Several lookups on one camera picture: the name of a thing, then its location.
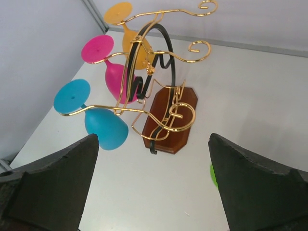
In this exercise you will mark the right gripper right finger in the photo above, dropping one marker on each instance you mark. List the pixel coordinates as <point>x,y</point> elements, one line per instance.
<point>257,193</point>

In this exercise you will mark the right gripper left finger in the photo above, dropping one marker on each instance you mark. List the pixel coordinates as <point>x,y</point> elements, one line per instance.
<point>49,194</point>

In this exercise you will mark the blue plastic wine glass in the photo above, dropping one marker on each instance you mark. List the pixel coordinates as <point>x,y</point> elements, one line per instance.
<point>111,130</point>

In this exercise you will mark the gold wire wine glass rack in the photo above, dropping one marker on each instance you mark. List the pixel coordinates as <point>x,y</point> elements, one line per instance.
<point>170,108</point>

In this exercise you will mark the pink plastic wine glass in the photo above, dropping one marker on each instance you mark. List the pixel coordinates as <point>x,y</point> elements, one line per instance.
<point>94,51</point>

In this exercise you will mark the orange plastic wine glass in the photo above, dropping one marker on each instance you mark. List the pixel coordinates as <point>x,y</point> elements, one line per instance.
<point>117,14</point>

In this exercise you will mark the green plastic wine glass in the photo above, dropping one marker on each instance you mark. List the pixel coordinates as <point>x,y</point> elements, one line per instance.
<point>212,175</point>

